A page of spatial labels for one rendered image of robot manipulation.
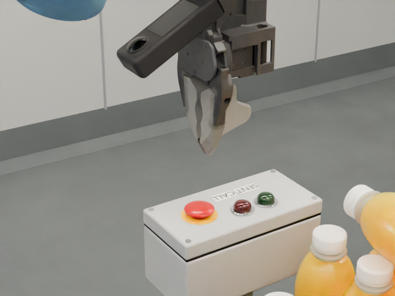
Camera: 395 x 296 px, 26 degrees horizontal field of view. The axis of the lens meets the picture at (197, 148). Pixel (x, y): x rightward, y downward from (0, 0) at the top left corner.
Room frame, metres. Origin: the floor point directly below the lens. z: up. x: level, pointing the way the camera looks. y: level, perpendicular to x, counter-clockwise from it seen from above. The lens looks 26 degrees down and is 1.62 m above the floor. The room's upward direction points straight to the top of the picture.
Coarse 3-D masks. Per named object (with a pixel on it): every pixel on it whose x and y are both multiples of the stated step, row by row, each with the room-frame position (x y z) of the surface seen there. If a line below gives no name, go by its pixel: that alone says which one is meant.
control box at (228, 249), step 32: (224, 192) 0.94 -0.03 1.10; (256, 192) 0.94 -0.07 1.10; (288, 192) 0.94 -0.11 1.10; (160, 224) 0.86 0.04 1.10; (192, 224) 0.86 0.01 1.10; (224, 224) 0.86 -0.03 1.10; (256, 224) 0.87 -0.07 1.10; (288, 224) 0.89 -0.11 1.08; (160, 256) 0.86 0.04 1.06; (192, 256) 0.82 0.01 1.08; (224, 256) 0.84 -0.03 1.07; (256, 256) 0.87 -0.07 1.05; (288, 256) 0.89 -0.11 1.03; (160, 288) 0.86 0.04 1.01; (192, 288) 0.82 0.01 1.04; (224, 288) 0.84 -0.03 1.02; (256, 288) 0.87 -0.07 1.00
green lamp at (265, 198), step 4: (264, 192) 0.92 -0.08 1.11; (268, 192) 0.92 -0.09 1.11; (260, 196) 0.91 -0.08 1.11; (264, 196) 0.91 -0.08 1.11; (268, 196) 0.91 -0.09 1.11; (272, 196) 0.91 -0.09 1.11; (260, 200) 0.90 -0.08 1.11; (264, 200) 0.90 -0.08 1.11; (268, 200) 0.90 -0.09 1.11; (272, 200) 0.90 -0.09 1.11
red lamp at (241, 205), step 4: (240, 200) 0.90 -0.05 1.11; (244, 200) 0.90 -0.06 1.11; (236, 204) 0.89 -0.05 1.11; (240, 204) 0.89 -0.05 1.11; (244, 204) 0.89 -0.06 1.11; (248, 204) 0.89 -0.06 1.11; (236, 208) 0.89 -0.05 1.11; (240, 208) 0.88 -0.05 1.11; (244, 208) 0.88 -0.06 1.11; (248, 208) 0.88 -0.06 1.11; (240, 212) 0.88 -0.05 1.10; (244, 212) 0.88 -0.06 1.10
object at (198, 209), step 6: (186, 204) 0.89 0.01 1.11; (192, 204) 0.89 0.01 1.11; (198, 204) 0.89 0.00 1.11; (204, 204) 0.89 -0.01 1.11; (210, 204) 0.89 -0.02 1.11; (186, 210) 0.87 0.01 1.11; (192, 210) 0.87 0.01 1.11; (198, 210) 0.87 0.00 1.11; (204, 210) 0.87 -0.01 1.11; (210, 210) 0.87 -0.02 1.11; (192, 216) 0.87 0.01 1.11; (198, 216) 0.86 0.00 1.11; (204, 216) 0.86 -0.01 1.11
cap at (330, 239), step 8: (328, 224) 0.84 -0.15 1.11; (320, 232) 0.83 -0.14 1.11; (328, 232) 0.83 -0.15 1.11; (336, 232) 0.83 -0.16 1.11; (344, 232) 0.83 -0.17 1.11; (312, 240) 0.82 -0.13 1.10; (320, 240) 0.81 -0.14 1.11; (328, 240) 0.81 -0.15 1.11; (336, 240) 0.81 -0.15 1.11; (344, 240) 0.81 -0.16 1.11; (320, 248) 0.81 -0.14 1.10; (328, 248) 0.81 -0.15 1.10; (336, 248) 0.81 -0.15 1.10; (344, 248) 0.82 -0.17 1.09
